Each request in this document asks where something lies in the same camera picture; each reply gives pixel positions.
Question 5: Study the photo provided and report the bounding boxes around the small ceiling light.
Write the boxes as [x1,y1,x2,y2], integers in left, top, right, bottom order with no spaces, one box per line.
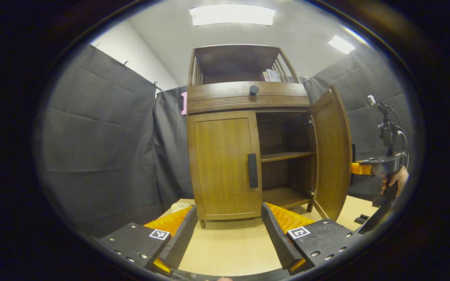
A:
[329,35,355,54]

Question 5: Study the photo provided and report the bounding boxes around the large ceiling light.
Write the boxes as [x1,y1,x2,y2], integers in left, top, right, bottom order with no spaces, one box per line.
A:
[189,5,276,27]

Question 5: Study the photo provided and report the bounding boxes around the black backdrop cloth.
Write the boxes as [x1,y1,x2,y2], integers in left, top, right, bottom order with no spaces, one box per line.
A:
[34,41,425,238]

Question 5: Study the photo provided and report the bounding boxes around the wooden inner shelf board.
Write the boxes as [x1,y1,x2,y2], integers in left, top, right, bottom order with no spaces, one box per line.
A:
[261,151,314,163]

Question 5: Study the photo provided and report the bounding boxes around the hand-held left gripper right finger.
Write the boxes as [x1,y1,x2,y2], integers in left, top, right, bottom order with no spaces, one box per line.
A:
[261,202,363,274]

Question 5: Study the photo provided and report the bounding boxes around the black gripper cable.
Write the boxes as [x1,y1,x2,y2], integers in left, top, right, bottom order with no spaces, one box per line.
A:
[387,105,409,157]

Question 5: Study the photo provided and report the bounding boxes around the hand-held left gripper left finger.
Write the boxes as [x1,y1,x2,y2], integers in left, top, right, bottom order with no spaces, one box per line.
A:
[96,205,198,277]

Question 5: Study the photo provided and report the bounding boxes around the wooden double-door shoe cabinet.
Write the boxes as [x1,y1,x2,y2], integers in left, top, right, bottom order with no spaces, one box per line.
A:
[186,44,353,229]

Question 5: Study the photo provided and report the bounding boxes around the wooden shoe cabinet door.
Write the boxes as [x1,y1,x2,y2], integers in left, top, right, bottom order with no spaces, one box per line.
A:
[310,86,353,222]
[187,110,263,221]

